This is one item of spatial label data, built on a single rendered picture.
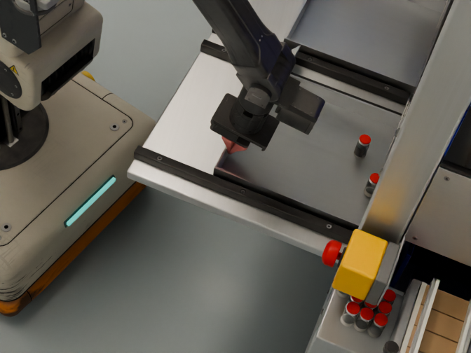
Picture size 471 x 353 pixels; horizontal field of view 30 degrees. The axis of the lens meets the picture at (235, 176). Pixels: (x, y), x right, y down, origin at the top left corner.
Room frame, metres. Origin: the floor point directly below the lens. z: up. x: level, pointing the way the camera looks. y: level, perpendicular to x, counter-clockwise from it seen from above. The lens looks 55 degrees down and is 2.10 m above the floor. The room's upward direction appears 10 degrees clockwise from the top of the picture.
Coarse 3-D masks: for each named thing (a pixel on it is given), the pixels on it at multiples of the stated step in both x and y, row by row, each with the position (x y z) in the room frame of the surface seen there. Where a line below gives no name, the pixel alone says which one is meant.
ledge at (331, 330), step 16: (336, 304) 0.66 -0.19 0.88; (400, 304) 0.68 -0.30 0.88; (336, 320) 0.63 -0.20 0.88; (320, 336) 0.60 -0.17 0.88; (336, 336) 0.60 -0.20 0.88; (352, 336) 0.61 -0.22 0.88; (368, 336) 0.61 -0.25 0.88; (384, 336) 0.62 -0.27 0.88; (352, 352) 0.58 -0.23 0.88; (368, 352) 0.58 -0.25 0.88
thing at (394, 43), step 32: (320, 0) 1.34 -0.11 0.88; (352, 0) 1.36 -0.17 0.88; (384, 0) 1.37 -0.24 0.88; (416, 0) 1.38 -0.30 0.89; (288, 32) 1.20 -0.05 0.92; (320, 32) 1.25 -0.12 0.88; (352, 32) 1.26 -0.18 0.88; (384, 32) 1.28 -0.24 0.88; (416, 32) 1.30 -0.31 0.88; (352, 64) 1.15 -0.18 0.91; (384, 64) 1.19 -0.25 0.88; (416, 64) 1.21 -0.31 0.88
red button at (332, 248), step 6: (330, 240) 0.69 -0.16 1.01; (330, 246) 0.68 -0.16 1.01; (336, 246) 0.68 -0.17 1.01; (324, 252) 0.67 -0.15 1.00; (330, 252) 0.67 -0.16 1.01; (336, 252) 0.67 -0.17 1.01; (324, 258) 0.66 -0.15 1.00; (330, 258) 0.66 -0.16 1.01; (336, 258) 0.67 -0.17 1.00; (324, 264) 0.66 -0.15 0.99; (330, 264) 0.66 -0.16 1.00
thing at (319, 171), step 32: (320, 96) 1.07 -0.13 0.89; (288, 128) 0.99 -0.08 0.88; (320, 128) 1.01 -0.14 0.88; (352, 128) 1.02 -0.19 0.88; (384, 128) 1.03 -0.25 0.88; (224, 160) 0.89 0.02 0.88; (256, 160) 0.91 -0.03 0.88; (288, 160) 0.92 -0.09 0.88; (320, 160) 0.93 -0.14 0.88; (352, 160) 0.95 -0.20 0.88; (384, 160) 0.96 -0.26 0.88; (256, 192) 0.83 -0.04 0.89; (288, 192) 0.85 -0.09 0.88; (320, 192) 0.87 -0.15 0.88; (352, 192) 0.88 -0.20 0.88; (352, 224) 0.79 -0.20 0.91
